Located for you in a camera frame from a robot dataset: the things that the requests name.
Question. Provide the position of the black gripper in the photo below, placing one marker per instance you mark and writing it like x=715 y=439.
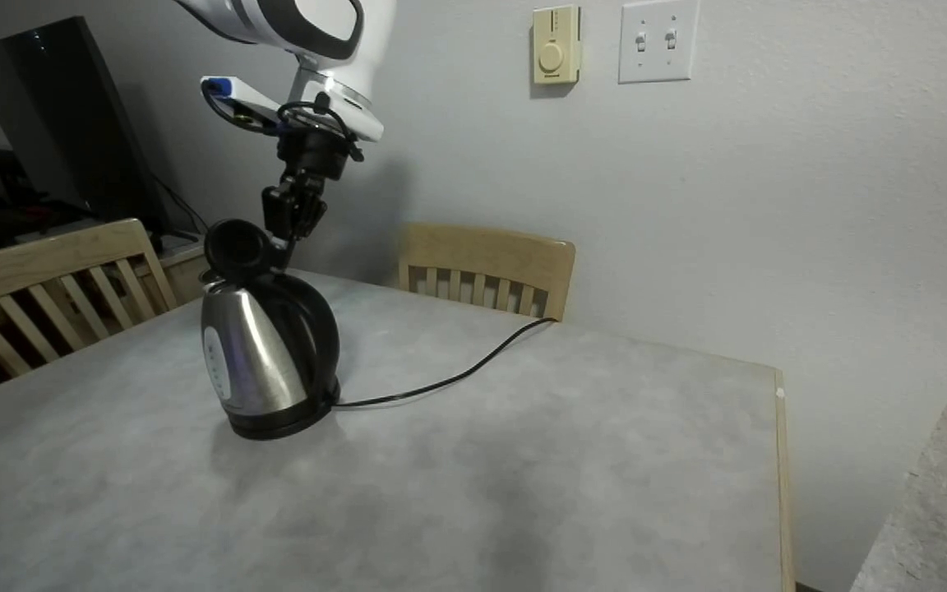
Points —
x=318 y=149

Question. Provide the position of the stainless steel electric kettle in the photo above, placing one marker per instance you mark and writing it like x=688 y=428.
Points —
x=261 y=347

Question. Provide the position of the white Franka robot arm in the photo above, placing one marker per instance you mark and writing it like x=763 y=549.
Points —
x=320 y=43

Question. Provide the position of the black kettle power base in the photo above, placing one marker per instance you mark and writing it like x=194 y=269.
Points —
x=278 y=424

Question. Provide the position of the light wooden side cabinet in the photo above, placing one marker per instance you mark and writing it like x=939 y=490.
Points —
x=189 y=269

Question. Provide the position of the light wooden chair, short slats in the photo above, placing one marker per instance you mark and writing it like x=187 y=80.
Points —
x=484 y=255

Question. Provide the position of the tall black panel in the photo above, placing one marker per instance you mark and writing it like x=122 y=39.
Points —
x=56 y=120

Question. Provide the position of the light wooden slatted chair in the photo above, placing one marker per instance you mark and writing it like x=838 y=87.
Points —
x=49 y=262

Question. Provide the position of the white wrist camera, blue end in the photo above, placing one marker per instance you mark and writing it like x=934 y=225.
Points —
x=236 y=96

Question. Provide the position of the beige wall thermostat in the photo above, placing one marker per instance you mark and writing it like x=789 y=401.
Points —
x=557 y=52

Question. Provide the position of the white double light switch plate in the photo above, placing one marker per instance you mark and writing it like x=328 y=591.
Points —
x=658 y=40

